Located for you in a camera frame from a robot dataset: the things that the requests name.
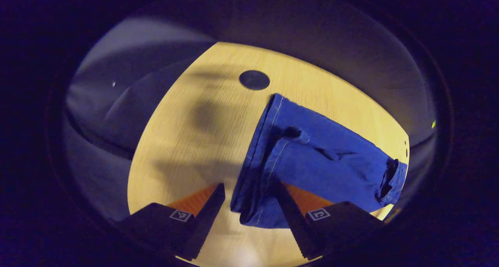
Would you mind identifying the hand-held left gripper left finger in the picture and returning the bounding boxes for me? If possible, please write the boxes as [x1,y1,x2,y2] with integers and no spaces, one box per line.
[113,183,226,261]

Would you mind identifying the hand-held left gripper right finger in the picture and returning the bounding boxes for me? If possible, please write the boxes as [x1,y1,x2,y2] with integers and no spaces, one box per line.
[272,180,390,260]

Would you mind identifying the blue jeans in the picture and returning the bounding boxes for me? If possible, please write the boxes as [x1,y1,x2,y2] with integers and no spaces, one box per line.
[230,94,408,228]

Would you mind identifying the black table grommet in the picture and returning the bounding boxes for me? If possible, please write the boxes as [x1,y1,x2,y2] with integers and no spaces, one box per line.
[239,70,271,91]

